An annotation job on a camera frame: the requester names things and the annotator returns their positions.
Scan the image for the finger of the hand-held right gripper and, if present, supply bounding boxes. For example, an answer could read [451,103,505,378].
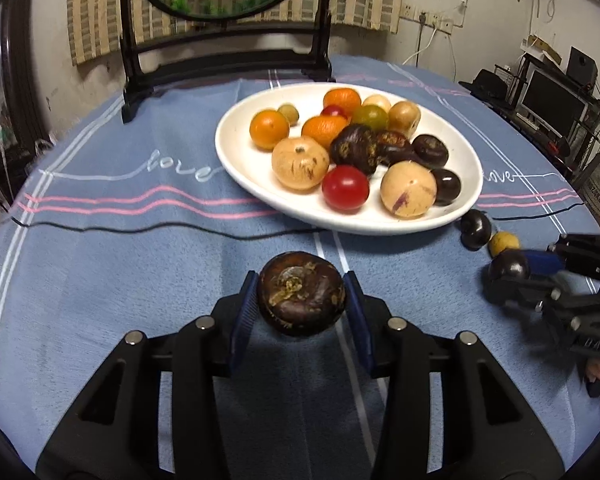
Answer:
[520,232,600,293]
[482,276,572,314]

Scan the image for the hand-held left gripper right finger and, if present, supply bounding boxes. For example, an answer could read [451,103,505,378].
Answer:
[343,270,566,480]

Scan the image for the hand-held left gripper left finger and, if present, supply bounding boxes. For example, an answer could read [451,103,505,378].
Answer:
[36,270,259,480]

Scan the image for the dark brown mangosteen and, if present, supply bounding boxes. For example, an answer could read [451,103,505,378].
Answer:
[256,251,347,337]

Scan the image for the purple-streaked beige melon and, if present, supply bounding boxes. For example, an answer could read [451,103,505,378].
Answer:
[380,160,437,219]

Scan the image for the brown-marked beige melon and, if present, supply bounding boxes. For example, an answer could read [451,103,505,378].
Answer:
[271,136,331,193]

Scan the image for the white oval plate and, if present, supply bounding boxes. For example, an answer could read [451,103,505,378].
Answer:
[215,82,483,237]

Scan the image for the orange mandarin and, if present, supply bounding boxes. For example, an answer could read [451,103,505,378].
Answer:
[301,115,350,151]
[323,88,362,116]

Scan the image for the orange-yellow tomato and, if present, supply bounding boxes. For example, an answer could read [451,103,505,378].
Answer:
[249,109,291,151]

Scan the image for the plain beige melon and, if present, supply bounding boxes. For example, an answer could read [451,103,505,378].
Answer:
[387,100,422,138]

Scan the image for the yellow-green tomato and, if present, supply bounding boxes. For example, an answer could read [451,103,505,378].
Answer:
[350,104,390,132]

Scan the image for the small olive green tomato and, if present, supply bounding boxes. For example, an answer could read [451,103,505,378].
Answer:
[277,103,301,127]

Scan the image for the small yellow tomato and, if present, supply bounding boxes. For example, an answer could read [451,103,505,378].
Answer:
[488,231,522,257]

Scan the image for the black computer desk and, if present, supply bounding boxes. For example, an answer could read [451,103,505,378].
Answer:
[490,55,600,181]

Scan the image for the computer monitor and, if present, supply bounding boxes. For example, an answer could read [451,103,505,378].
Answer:
[521,69,588,136]

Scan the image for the black hat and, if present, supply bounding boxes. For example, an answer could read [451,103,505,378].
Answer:
[459,69,511,101]

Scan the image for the black speaker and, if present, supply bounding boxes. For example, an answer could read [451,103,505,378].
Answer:
[566,46,597,92]

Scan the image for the round goldfish screen black stand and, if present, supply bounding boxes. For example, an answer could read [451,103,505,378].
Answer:
[120,0,337,125]

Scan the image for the beige checked curtain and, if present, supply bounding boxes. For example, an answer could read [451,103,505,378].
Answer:
[66,0,408,66]

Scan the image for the dark wooden framed mirror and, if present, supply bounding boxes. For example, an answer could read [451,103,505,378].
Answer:
[0,0,46,146]

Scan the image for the white power cable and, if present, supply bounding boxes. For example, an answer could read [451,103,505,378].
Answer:
[402,0,473,66]

